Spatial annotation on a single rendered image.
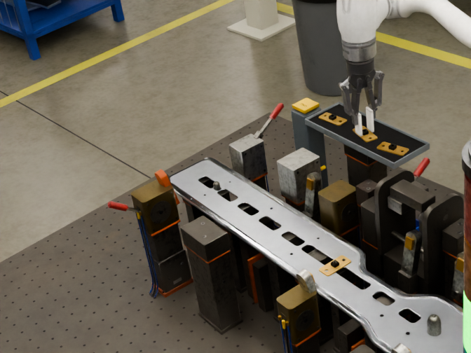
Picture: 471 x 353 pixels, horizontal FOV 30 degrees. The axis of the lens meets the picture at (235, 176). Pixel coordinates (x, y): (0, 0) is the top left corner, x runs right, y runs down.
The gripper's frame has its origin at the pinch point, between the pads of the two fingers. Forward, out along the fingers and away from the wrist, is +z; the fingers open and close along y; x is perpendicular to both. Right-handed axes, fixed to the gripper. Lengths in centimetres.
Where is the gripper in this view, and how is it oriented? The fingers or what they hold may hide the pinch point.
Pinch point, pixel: (364, 121)
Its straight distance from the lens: 249.7
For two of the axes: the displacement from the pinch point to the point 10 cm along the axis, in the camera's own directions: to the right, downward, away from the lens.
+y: -9.2, 3.1, -2.5
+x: 3.8, 4.6, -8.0
